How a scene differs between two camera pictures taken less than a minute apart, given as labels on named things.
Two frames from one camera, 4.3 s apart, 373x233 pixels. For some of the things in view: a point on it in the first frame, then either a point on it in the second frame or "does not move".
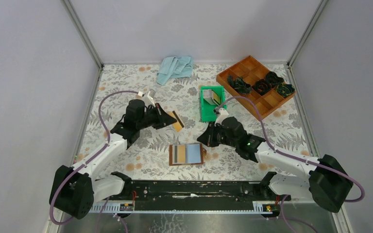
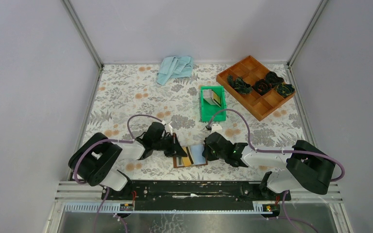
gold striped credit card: [178, 125] → [189, 153]
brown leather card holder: [188, 154] does not move
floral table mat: [164, 152] does not move
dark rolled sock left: [238, 84] does not move
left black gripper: [163, 118] → [175, 149]
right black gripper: [207, 138] → [207, 154]
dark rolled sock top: [273, 78] does not move
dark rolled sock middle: [262, 86] does not move
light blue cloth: [174, 67] does not move
